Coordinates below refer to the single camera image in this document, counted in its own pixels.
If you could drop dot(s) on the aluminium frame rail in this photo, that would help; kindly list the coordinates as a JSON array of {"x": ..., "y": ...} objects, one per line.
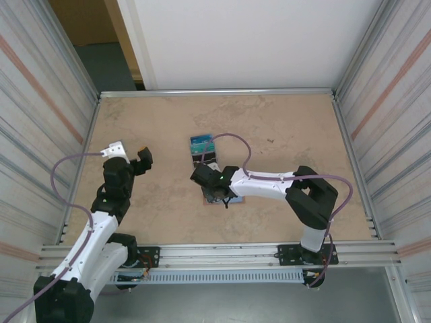
[
  {"x": 219, "y": 93},
  {"x": 341, "y": 117},
  {"x": 93, "y": 117}
]

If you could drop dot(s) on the aluminium mounting rail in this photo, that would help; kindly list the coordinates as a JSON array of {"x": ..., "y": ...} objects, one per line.
[{"x": 219, "y": 255}]

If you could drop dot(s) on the light blue card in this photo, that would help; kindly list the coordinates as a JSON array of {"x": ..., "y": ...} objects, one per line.
[{"x": 238, "y": 199}]

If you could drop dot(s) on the blue credit card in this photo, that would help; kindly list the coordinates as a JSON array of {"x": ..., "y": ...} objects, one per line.
[{"x": 197, "y": 139}]

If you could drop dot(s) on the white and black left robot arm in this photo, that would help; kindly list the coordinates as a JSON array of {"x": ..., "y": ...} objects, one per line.
[{"x": 97, "y": 232}]

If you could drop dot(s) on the small circuit board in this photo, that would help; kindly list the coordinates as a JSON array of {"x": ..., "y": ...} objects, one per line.
[
  {"x": 314, "y": 275},
  {"x": 133, "y": 278}
]

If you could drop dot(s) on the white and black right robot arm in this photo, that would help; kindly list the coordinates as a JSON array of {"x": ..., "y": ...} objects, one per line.
[{"x": 262, "y": 183}]

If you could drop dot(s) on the black credit card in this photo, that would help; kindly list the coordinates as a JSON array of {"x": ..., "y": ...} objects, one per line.
[{"x": 212, "y": 158}]

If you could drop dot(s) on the pink leather card holder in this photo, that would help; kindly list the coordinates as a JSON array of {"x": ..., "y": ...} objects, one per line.
[{"x": 240, "y": 203}]

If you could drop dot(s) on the green credit card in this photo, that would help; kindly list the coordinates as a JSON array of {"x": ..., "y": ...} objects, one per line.
[{"x": 197, "y": 149}]

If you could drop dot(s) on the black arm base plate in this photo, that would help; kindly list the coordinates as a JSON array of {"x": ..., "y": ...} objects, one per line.
[
  {"x": 151, "y": 257},
  {"x": 286, "y": 255}
]

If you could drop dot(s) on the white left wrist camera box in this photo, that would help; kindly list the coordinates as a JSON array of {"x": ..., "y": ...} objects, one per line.
[{"x": 116, "y": 151}]

